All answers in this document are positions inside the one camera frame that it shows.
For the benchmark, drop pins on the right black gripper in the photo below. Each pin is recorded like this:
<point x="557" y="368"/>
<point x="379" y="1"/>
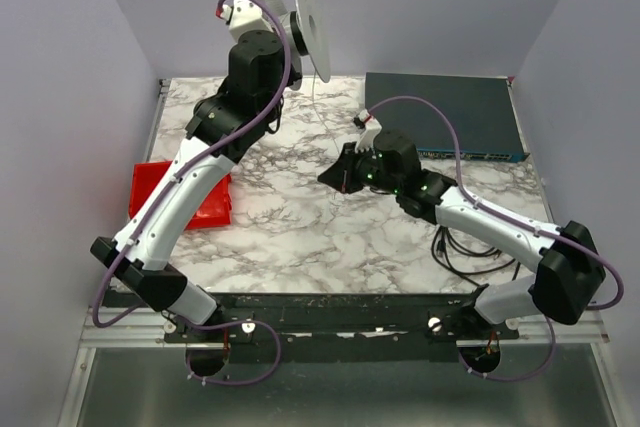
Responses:
<point x="350" y="173"/>

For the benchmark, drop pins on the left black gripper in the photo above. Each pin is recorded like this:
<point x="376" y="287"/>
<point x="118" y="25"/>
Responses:
<point x="298" y="40"/>

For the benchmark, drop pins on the white cable spool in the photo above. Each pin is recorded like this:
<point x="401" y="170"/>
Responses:
<point x="306" y="19"/>

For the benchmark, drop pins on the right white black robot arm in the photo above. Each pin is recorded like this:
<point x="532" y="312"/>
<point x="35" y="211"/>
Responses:
<point x="565" y="274"/>

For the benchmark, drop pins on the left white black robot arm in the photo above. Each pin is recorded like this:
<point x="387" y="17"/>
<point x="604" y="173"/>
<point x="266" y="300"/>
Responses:
<point x="222" y="129"/>

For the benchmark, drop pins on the red plastic bin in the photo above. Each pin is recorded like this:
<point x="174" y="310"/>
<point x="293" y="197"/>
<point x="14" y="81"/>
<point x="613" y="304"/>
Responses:
<point x="215" y="210"/>

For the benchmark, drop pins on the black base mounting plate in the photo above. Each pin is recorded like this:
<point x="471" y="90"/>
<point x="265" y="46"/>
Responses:
<point x="342" y="328"/>

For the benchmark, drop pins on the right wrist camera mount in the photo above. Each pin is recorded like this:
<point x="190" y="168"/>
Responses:
<point x="369" y="128"/>

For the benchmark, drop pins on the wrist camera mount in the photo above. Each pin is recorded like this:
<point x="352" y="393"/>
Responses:
<point x="242" y="16"/>
<point x="369" y="128"/>

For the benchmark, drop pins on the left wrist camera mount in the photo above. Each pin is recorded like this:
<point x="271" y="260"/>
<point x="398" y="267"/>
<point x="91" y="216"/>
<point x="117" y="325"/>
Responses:
<point x="242" y="16"/>

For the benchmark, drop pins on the blue network switch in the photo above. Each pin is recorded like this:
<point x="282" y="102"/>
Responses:
<point x="479" y="108"/>

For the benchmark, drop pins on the aluminium extrusion rail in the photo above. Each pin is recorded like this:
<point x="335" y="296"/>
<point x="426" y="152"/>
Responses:
<point x="142" y="328"/>

